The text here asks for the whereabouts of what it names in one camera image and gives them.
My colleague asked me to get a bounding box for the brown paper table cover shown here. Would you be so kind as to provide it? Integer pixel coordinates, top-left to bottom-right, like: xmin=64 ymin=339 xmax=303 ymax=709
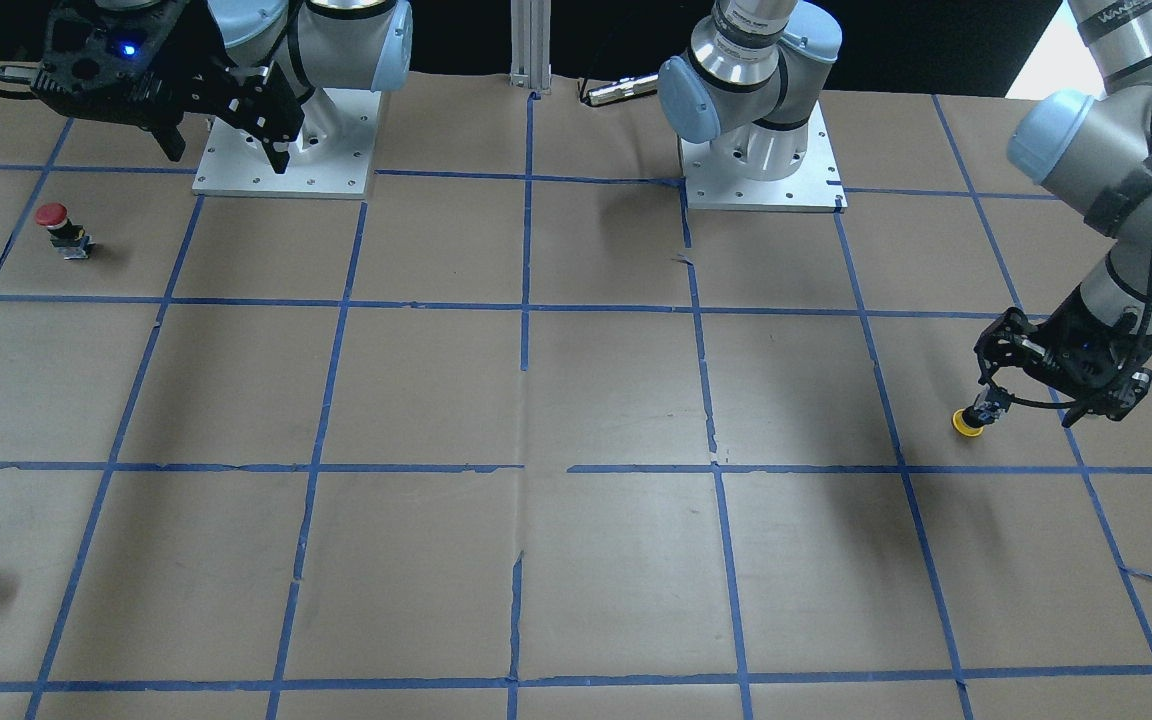
xmin=0 ymin=74 xmax=1152 ymax=719

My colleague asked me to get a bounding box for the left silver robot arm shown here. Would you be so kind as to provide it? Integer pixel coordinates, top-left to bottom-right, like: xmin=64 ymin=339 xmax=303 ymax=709
xmin=658 ymin=1 xmax=1152 ymax=437

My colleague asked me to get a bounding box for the red push button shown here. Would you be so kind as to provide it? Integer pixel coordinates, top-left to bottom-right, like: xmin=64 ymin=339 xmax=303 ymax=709
xmin=33 ymin=202 xmax=92 ymax=260

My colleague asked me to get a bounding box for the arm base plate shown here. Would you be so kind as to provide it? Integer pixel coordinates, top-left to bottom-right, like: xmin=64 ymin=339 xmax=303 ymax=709
xmin=679 ymin=104 xmax=849 ymax=213
xmin=192 ymin=88 xmax=387 ymax=200

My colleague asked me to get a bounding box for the yellow push button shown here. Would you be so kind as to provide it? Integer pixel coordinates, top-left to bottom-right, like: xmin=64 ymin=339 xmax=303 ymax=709
xmin=952 ymin=386 xmax=1011 ymax=438

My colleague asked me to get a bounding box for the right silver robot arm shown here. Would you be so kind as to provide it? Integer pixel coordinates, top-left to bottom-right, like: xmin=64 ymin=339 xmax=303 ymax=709
xmin=26 ymin=1 xmax=414 ymax=174

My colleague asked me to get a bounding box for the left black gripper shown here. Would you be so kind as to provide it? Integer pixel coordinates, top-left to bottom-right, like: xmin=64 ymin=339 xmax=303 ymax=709
xmin=973 ymin=288 xmax=1152 ymax=426

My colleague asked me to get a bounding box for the aluminium frame post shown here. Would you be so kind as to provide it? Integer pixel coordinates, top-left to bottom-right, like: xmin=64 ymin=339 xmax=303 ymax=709
xmin=509 ymin=0 xmax=552 ymax=94

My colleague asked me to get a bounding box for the silver connector plug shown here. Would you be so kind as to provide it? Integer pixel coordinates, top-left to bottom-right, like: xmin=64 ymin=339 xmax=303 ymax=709
xmin=579 ymin=73 xmax=658 ymax=108

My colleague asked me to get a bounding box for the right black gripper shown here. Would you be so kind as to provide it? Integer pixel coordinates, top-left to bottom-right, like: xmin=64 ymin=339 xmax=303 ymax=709
xmin=31 ymin=1 xmax=305 ymax=174

